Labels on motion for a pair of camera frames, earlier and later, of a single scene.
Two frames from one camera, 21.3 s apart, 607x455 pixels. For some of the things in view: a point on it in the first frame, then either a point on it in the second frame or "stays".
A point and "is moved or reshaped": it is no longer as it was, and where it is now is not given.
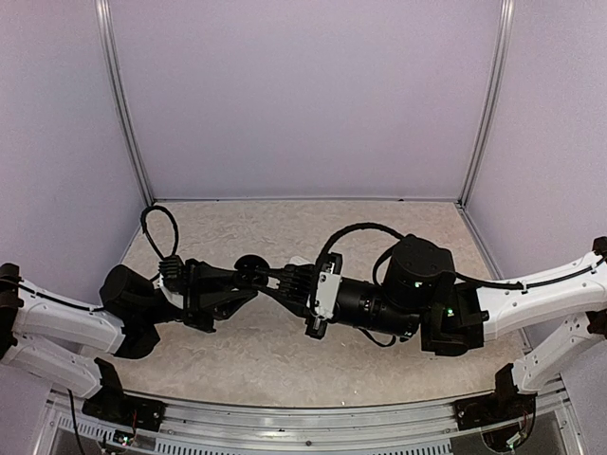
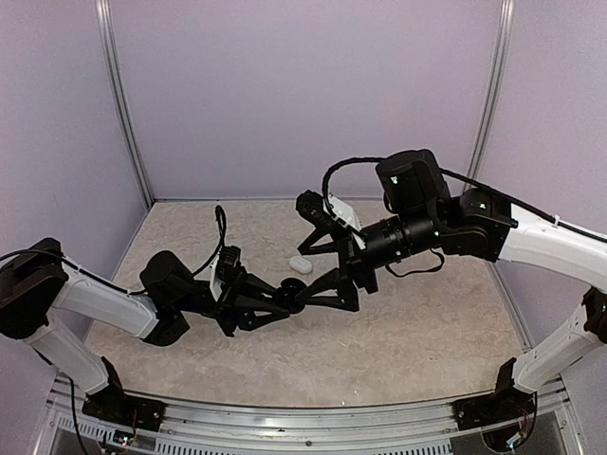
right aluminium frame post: [491, 105] stays
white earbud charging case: [297, 260] stays
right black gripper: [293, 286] -> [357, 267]
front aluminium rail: [410, 427] stays
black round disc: [249, 262] is moved or reshaped
